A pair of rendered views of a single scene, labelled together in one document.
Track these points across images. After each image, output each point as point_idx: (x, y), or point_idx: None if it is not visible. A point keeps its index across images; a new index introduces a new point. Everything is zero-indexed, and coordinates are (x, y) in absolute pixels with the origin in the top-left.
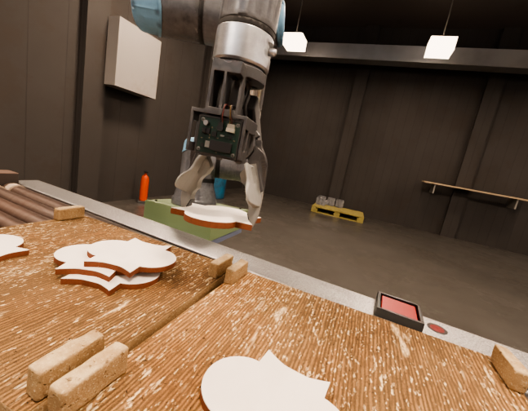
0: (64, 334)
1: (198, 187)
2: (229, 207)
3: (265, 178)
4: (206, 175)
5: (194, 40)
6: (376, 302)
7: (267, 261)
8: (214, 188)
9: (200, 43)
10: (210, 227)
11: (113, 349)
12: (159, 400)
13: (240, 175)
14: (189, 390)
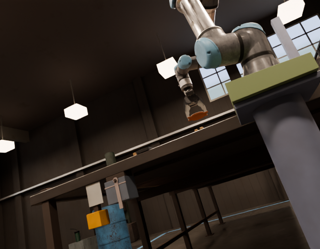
0: None
1: (202, 108)
2: (198, 112)
3: (184, 108)
4: (199, 105)
5: (200, 67)
6: (152, 147)
7: (191, 133)
8: (244, 69)
9: (199, 66)
10: (196, 120)
11: None
12: None
13: (190, 107)
14: None
